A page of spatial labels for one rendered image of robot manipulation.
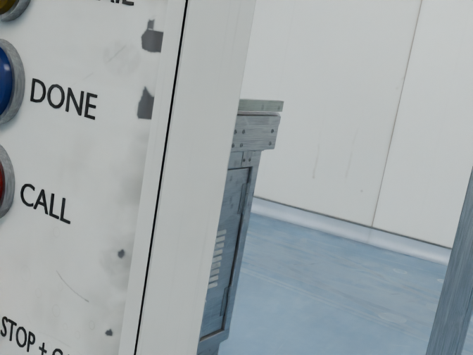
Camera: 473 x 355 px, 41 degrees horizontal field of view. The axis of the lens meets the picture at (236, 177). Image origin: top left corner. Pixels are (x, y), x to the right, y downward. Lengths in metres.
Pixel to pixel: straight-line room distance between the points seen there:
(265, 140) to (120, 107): 1.62
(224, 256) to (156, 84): 1.71
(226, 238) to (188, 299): 1.64
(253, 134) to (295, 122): 2.39
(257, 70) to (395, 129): 0.98
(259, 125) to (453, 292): 0.71
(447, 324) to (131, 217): 1.24
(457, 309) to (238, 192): 0.75
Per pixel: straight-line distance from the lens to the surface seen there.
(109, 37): 0.20
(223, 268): 1.91
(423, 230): 4.05
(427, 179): 3.99
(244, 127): 1.71
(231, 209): 1.84
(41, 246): 0.23
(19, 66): 0.23
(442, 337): 1.42
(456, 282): 1.38
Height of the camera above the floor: 1.07
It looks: 12 degrees down
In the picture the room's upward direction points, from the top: 10 degrees clockwise
